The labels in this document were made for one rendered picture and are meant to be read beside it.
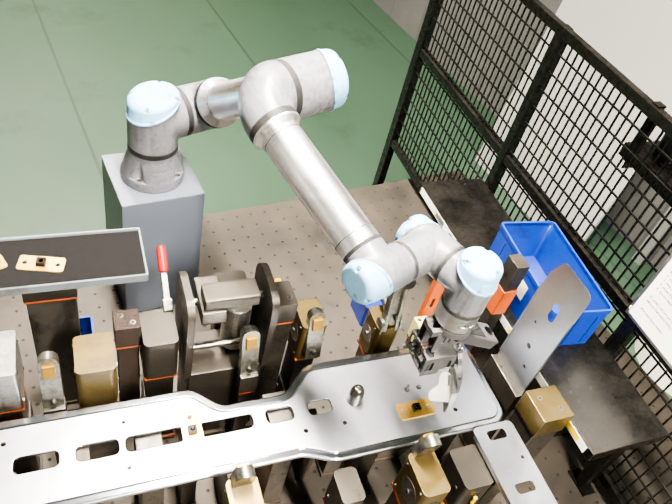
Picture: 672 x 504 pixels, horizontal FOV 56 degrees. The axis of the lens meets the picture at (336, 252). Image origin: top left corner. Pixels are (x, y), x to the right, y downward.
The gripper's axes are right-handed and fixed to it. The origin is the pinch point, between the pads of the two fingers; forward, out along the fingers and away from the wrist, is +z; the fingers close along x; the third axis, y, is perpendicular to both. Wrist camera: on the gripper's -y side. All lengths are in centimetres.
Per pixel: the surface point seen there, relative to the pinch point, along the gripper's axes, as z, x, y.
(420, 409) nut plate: 10.2, 0.8, -0.2
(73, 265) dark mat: -6, -37, 65
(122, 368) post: 14, -24, 58
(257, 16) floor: 113, -385, -72
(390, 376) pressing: 11.3, -8.9, 2.5
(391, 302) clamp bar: -2.1, -19.1, 1.7
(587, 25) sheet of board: 15, -186, -183
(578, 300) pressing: -18.9, -0.4, -26.9
